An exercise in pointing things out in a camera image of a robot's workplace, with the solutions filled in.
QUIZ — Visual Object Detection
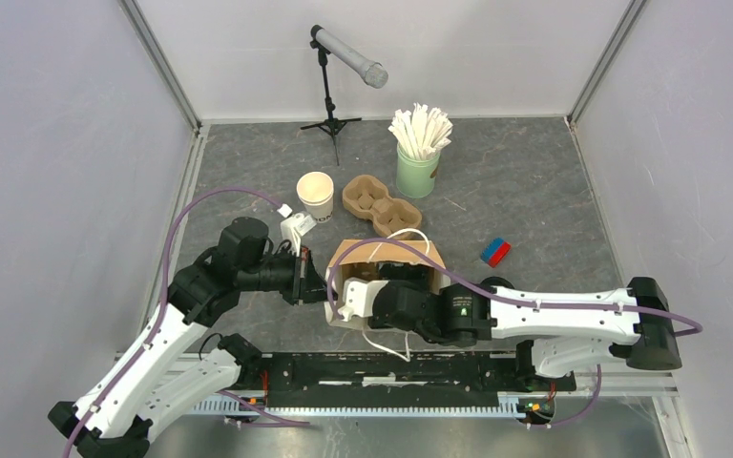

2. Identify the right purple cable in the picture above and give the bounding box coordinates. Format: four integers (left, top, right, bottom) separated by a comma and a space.
326, 238, 704, 431

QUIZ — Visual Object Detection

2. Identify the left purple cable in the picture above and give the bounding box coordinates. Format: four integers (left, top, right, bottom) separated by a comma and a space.
61, 186, 312, 458

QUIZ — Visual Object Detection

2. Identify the brown paper bag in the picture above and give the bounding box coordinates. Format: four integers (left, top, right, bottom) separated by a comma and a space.
324, 229, 451, 363

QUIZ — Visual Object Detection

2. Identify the grey microphone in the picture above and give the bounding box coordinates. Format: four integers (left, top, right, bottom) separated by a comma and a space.
310, 25, 388, 89

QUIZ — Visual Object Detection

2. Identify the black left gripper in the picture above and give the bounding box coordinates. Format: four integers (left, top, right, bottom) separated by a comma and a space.
239, 242, 339, 304

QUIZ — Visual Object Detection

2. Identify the blue toy brick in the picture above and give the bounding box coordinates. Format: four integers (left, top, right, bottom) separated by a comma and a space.
480, 238, 506, 263

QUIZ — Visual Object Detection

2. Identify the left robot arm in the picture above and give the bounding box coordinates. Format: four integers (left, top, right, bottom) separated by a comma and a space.
48, 217, 326, 457

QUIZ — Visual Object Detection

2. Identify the black microphone stand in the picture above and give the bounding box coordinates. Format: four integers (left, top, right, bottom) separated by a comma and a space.
300, 39, 363, 166

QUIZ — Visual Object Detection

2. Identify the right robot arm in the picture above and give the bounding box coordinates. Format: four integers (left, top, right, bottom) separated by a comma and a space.
366, 277, 682, 389

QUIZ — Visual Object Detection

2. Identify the white paper cup printed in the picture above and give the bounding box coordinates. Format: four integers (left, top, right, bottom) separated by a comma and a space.
296, 172, 335, 223

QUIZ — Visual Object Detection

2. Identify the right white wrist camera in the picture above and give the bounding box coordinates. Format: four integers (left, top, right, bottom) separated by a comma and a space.
326, 278, 388, 330

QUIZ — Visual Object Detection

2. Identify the purple cable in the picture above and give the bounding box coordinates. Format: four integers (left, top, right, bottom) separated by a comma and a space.
61, 186, 312, 458
326, 238, 704, 431

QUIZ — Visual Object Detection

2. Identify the red toy brick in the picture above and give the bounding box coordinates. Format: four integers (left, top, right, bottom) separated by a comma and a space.
488, 242, 512, 267

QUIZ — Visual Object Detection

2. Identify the brown pulp cup carrier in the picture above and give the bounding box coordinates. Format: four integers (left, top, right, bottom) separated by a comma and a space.
342, 175, 423, 237

